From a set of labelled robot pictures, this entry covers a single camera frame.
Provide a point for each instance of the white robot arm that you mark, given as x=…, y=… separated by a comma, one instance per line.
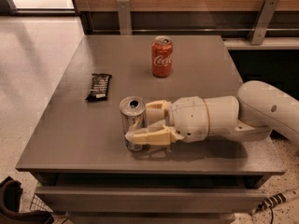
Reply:
x=256, y=111

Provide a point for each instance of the silver blue redbull can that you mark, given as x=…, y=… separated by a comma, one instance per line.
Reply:
x=132, y=110

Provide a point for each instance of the black snack bar wrapper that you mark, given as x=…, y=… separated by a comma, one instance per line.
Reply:
x=99, y=87

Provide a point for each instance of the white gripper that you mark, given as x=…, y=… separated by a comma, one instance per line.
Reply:
x=188, y=118

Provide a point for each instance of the left grey metal bracket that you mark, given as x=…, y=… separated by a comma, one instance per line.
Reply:
x=124, y=16

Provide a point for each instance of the grey drawer front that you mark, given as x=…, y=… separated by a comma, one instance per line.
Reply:
x=149, y=200

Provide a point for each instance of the red coca-cola can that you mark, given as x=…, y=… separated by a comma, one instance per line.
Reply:
x=161, y=56

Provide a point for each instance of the grey metal bracket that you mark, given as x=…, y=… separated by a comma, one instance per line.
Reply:
x=124, y=16
x=266, y=13

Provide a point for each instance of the right grey metal bracket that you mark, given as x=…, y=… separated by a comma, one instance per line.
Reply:
x=266, y=13

